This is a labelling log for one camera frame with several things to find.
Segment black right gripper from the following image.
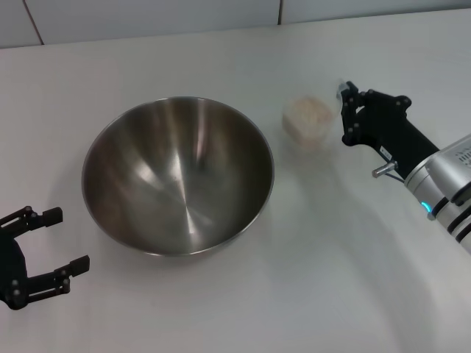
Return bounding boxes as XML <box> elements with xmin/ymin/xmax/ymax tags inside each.
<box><xmin>340</xmin><ymin>82</ymin><xmax>442</xmax><ymax>178</ymax></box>

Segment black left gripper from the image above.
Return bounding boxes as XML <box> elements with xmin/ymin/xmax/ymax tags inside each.
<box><xmin>0</xmin><ymin>206</ymin><xmax>91</xmax><ymax>310</ymax></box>

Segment white rice grains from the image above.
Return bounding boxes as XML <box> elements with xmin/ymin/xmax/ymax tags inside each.
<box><xmin>286</xmin><ymin>96</ymin><xmax>334</xmax><ymax>149</ymax></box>

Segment clear plastic cup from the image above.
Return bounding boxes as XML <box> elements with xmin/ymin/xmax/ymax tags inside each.
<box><xmin>281</xmin><ymin>78</ymin><xmax>347</xmax><ymax>151</ymax></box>

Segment stainless steel mixing bowl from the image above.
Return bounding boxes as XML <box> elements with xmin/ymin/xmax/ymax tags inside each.
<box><xmin>80</xmin><ymin>96</ymin><xmax>275</xmax><ymax>257</ymax></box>

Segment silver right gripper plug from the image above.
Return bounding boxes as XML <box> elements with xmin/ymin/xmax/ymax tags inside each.
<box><xmin>372</xmin><ymin>161</ymin><xmax>400</xmax><ymax>179</ymax></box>

